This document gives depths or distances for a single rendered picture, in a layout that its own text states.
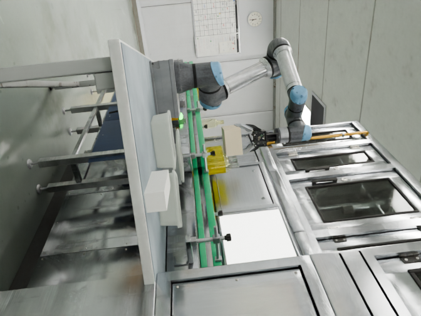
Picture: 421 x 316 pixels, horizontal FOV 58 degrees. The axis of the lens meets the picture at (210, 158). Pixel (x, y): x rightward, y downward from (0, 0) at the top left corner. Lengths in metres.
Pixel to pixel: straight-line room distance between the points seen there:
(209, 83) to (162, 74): 0.23
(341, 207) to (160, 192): 1.23
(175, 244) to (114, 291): 0.42
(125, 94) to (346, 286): 0.83
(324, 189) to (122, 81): 1.48
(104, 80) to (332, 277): 0.88
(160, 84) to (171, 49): 6.16
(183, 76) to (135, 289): 0.99
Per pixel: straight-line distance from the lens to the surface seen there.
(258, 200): 2.07
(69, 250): 2.03
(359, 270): 1.26
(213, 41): 7.90
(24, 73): 1.20
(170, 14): 7.78
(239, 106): 8.41
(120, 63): 1.09
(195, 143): 2.11
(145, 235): 1.16
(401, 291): 1.27
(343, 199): 2.19
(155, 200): 1.15
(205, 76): 1.80
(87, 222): 2.16
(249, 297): 1.17
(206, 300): 1.17
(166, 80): 1.76
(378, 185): 2.35
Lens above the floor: 0.92
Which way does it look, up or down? 2 degrees up
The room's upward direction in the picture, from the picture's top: 84 degrees clockwise
